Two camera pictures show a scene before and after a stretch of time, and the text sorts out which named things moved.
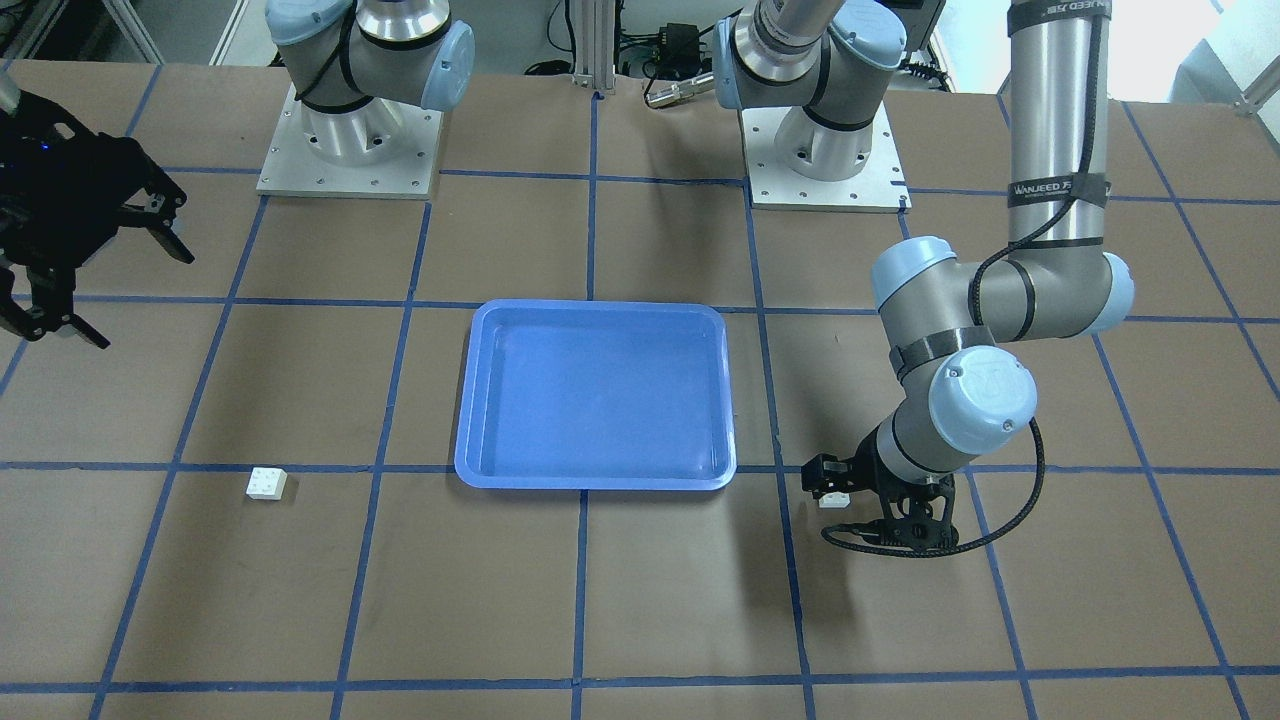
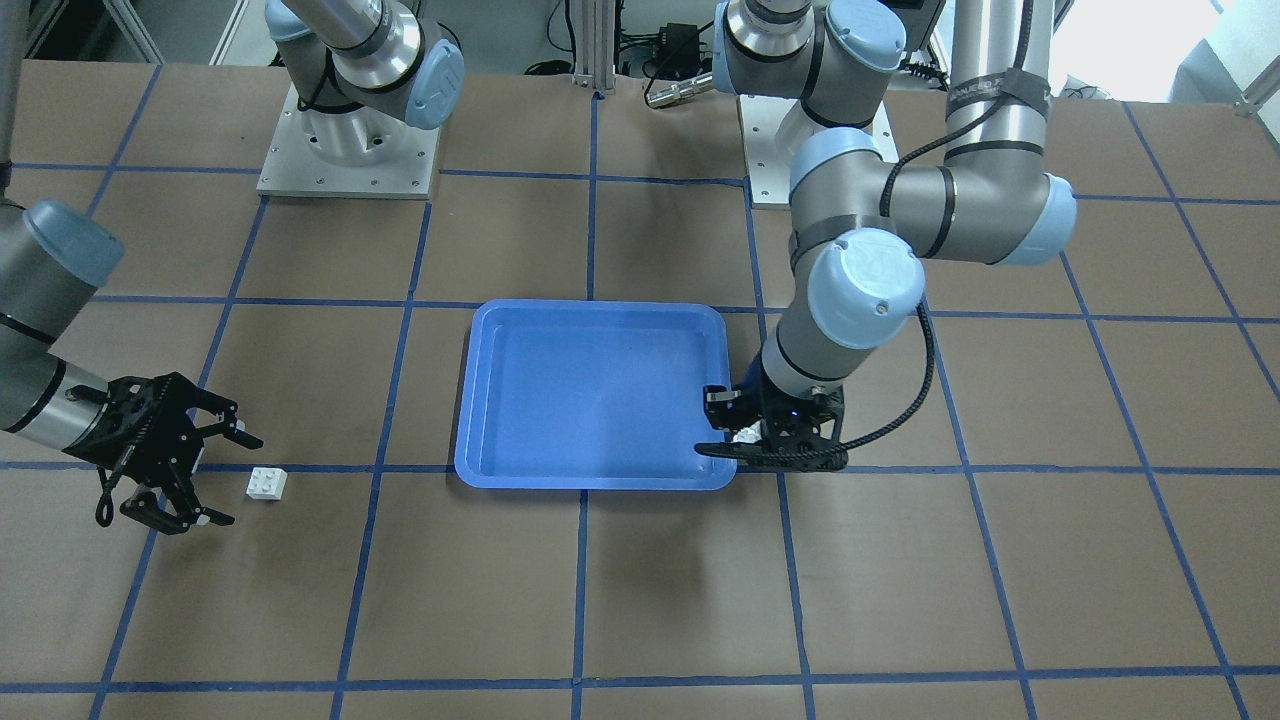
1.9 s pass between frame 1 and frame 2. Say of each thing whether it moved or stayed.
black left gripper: moved
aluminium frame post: stayed
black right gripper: moved
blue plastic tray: stayed
